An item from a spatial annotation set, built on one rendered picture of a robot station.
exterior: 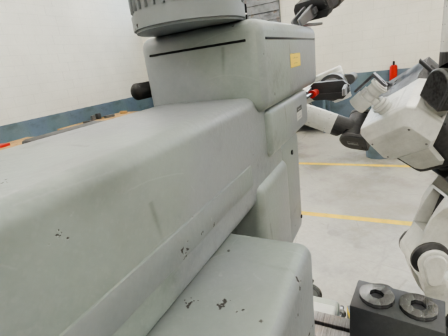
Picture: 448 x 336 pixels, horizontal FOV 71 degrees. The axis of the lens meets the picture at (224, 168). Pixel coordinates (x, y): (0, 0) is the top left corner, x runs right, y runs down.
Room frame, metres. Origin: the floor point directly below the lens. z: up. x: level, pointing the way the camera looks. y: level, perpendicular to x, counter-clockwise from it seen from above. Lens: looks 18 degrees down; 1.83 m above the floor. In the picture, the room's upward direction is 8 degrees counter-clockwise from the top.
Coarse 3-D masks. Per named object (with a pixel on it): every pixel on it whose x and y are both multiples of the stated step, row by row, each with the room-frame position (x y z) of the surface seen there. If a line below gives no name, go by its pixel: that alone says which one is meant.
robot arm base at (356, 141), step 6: (360, 132) 1.22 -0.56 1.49; (342, 138) 1.27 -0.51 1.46; (348, 138) 1.25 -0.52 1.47; (354, 138) 1.23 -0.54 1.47; (360, 138) 1.21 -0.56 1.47; (342, 144) 1.30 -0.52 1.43; (348, 144) 1.27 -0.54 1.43; (354, 144) 1.25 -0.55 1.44; (360, 144) 1.23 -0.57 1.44; (366, 144) 1.22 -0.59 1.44; (366, 150) 1.24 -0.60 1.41
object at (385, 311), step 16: (368, 288) 0.73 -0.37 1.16; (384, 288) 0.73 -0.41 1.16; (352, 304) 0.70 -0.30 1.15; (368, 304) 0.68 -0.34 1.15; (384, 304) 0.67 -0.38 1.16; (400, 304) 0.66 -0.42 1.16; (416, 304) 0.67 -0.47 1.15; (432, 304) 0.65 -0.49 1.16; (352, 320) 0.69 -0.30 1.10; (368, 320) 0.67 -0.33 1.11; (384, 320) 0.64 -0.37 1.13; (400, 320) 0.62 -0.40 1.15; (416, 320) 0.62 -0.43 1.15; (432, 320) 0.61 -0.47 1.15
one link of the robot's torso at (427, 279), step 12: (432, 252) 1.00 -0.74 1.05; (444, 252) 1.00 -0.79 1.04; (408, 264) 1.15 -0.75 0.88; (420, 264) 1.00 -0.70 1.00; (432, 264) 0.99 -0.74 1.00; (444, 264) 0.98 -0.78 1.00; (420, 276) 1.04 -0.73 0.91; (432, 276) 0.99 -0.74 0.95; (444, 276) 1.07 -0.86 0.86; (420, 288) 1.12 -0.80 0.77; (432, 288) 1.00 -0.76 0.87; (444, 288) 1.00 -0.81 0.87; (444, 300) 1.02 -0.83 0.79
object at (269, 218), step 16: (272, 176) 0.60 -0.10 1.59; (272, 192) 0.58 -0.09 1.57; (288, 192) 0.68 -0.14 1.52; (256, 208) 0.53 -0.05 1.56; (272, 208) 0.58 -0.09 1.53; (288, 208) 0.67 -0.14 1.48; (240, 224) 0.55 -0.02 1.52; (256, 224) 0.54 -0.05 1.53; (272, 224) 0.57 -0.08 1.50; (288, 224) 0.66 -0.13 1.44; (288, 240) 0.65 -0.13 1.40
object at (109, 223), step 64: (128, 128) 0.41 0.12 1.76; (192, 128) 0.39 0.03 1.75; (256, 128) 0.56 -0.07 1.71; (0, 192) 0.21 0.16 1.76; (64, 192) 0.22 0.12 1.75; (128, 192) 0.27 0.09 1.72; (192, 192) 0.36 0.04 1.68; (256, 192) 0.54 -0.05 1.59; (0, 256) 0.17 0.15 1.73; (64, 256) 0.21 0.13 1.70; (128, 256) 0.26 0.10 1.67; (192, 256) 0.34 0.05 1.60; (0, 320) 0.16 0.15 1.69; (64, 320) 0.19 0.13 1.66; (128, 320) 0.24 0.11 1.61
